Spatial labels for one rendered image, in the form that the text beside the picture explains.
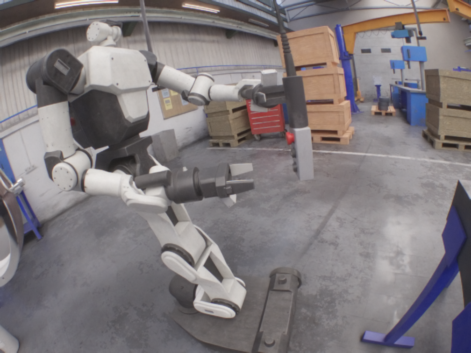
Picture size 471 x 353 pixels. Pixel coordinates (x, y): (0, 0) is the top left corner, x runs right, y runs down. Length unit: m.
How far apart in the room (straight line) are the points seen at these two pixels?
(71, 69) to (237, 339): 1.16
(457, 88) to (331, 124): 2.55
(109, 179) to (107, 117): 0.17
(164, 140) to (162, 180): 4.10
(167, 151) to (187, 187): 4.17
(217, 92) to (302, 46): 3.18
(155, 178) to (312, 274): 1.17
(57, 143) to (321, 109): 3.62
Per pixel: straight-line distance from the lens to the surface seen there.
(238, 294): 0.97
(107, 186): 0.56
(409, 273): 1.55
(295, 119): 0.46
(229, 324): 1.08
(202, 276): 0.79
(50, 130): 0.58
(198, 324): 1.13
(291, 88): 0.45
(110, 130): 0.62
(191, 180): 0.48
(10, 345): 2.31
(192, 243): 0.77
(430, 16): 6.10
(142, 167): 0.68
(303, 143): 0.46
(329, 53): 3.75
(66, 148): 0.59
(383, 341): 1.22
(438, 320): 1.45
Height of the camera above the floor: 1.13
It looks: 23 degrees down
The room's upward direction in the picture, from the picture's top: 12 degrees counter-clockwise
